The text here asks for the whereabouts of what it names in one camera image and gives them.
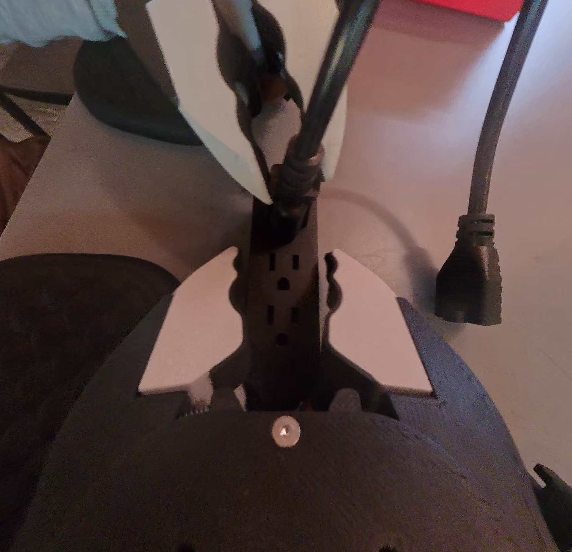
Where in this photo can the person's brown trousers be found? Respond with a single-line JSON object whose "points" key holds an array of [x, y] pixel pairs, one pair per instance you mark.
{"points": [[15, 176]]}

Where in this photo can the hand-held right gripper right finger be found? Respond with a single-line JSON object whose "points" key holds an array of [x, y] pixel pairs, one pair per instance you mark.
{"points": [[380, 337]]}

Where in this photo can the person's left forearm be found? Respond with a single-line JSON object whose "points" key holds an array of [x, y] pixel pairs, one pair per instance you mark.
{"points": [[49, 6]]}

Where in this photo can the grey mesh chair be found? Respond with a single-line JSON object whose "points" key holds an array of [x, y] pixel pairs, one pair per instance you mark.
{"points": [[20, 109]]}

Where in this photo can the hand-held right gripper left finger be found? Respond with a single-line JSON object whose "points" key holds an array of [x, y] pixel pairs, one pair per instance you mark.
{"points": [[192, 337]]}

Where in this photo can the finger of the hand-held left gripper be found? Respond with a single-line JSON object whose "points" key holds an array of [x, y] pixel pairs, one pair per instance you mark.
{"points": [[196, 69], [313, 24]]}

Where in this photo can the black plastic object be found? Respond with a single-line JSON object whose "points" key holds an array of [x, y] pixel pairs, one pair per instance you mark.
{"points": [[556, 507]]}

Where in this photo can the black power strip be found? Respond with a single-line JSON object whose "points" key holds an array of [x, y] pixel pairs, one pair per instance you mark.
{"points": [[282, 304]]}

